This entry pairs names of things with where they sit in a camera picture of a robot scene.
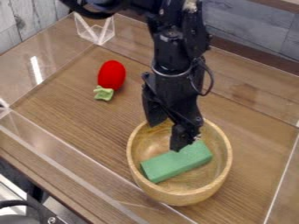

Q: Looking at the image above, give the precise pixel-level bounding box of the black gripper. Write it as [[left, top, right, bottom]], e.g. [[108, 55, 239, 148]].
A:
[[141, 65, 204, 152]]

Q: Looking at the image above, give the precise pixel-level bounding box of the green rectangular block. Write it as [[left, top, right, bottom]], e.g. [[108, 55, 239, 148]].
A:
[[140, 140, 212, 183]]

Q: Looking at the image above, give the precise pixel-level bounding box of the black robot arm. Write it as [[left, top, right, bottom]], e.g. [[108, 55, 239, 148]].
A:
[[60, 0, 211, 151]]

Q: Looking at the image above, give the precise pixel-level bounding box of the brown wooden bowl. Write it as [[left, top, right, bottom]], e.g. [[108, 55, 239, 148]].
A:
[[125, 120, 232, 207]]

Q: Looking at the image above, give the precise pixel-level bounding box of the red plush strawberry toy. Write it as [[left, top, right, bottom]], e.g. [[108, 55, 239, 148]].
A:
[[93, 60, 127, 101]]

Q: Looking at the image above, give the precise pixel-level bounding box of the black stand base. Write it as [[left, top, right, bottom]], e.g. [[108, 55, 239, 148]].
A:
[[0, 196, 61, 224]]

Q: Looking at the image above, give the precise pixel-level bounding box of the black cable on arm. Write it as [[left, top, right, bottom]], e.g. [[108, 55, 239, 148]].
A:
[[188, 56, 215, 97]]

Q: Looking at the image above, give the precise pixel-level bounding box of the clear acrylic corner bracket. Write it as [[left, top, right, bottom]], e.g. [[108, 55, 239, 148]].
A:
[[73, 12, 116, 46]]

